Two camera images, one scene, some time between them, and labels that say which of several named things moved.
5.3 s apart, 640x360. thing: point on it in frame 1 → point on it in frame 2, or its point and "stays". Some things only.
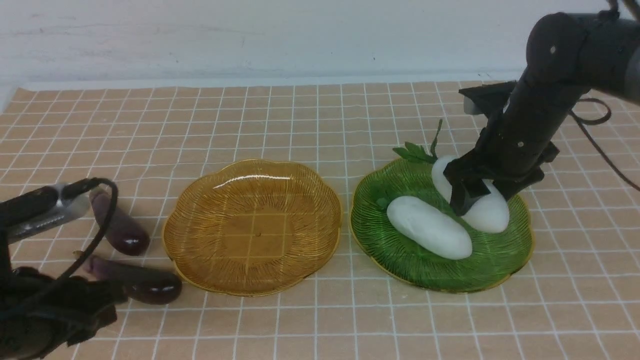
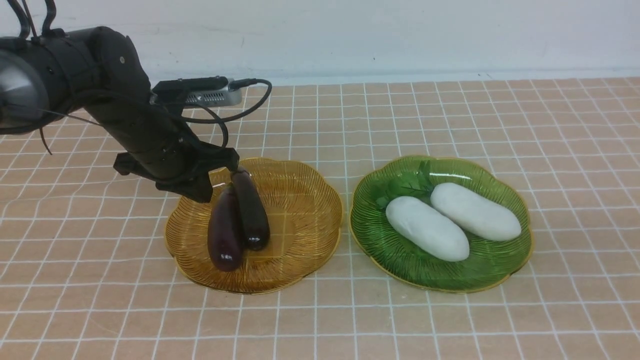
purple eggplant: (125, 234) → (255, 222)
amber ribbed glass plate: (258, 227) stays
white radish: (491, 216) → (471, 210)
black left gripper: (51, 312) → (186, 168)
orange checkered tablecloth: (577, 296) stays
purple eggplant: (144, 285) → (225, 233)
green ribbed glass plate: (494, 257) stays
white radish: (436, 233) stays
